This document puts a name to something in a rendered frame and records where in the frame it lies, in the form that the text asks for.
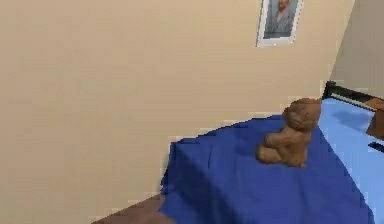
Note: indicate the small black flat object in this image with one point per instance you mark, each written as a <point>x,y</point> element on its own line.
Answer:
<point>376,146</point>

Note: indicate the brown teddy bear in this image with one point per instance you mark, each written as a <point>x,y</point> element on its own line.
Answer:
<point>293,136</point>

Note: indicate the blue bed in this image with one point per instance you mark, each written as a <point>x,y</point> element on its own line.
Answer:
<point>266,180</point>

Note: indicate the brown wooden box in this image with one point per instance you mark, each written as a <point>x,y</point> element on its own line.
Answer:
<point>377,120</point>

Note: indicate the white framed portrait picture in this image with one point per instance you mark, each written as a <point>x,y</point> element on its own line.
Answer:
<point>280,20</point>

